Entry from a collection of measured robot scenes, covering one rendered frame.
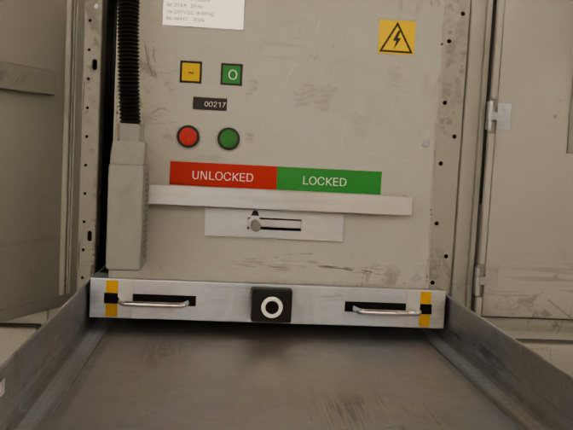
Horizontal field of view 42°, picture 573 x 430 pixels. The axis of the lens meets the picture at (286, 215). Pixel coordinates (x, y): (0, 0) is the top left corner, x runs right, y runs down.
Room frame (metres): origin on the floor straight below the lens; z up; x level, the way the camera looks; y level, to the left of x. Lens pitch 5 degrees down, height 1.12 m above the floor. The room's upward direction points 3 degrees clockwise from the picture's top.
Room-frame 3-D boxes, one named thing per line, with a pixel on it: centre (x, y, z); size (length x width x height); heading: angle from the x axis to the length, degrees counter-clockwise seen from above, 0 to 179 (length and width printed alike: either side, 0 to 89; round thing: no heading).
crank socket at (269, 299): (1.10, 0.02, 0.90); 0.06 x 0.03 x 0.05; 95
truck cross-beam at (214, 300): (1.14, 0.02, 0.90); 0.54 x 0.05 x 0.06; 95
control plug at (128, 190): (1.04, 0.22, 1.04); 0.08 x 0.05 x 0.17; 5
